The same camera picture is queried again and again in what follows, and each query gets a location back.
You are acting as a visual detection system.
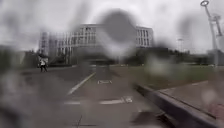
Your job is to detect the tall lamp pole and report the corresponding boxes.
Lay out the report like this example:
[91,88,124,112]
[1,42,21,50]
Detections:
[199,0,224,68]

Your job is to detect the dark kerb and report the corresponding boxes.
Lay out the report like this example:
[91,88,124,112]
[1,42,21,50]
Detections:
[133,83,221,128]

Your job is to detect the person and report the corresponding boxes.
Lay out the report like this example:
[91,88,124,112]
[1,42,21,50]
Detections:
[37,54,49,73]

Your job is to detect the row of trees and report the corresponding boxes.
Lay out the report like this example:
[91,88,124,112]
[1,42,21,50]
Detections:
[128,46,214,66]

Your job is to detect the white painted road markings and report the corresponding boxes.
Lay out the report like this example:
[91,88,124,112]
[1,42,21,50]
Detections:
[63,71,134,106]

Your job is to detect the grass field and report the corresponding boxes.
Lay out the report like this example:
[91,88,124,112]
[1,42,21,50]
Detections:
[113,63,224,90]

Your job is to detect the grey asphalt road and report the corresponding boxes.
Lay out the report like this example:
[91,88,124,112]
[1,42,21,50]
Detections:
[0,64,174,128]

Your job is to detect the large pale building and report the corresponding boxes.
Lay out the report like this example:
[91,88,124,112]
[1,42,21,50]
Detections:
[38,23,155,66]

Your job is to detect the grey paved sidewalk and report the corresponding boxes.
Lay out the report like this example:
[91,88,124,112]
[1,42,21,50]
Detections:
[158,79,224,124]

